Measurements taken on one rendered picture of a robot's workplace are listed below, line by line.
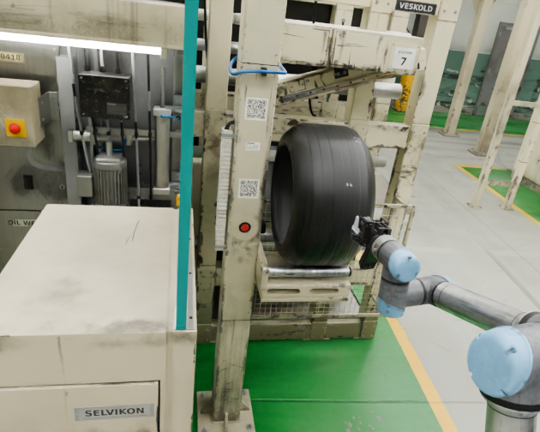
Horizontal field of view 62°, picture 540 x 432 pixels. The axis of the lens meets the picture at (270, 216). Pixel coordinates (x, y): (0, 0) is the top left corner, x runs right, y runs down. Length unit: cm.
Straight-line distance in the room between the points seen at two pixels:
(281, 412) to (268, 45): 173
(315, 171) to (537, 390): 91
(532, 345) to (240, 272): 115
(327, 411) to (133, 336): 175
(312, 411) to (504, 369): 167
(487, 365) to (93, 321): 73
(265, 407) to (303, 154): 139
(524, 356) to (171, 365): 64
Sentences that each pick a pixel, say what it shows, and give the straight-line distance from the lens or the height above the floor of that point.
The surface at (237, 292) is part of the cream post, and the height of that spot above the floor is 76.
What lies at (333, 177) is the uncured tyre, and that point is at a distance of 153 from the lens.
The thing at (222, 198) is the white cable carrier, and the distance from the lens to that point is 166.
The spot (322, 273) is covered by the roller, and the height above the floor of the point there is 91.
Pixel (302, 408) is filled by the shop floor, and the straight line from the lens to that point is 249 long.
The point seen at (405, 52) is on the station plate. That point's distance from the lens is 197.
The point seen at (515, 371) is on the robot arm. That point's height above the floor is 131.
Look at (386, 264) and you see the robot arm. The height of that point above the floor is 126.
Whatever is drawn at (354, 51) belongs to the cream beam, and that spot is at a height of 171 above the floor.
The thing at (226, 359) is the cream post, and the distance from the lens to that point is 208.
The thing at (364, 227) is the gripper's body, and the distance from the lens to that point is 134.
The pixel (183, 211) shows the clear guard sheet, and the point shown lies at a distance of 74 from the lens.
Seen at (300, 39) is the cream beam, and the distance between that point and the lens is 182.
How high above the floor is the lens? 183
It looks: 25 degrees down
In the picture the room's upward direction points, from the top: 7 degrees clockwise
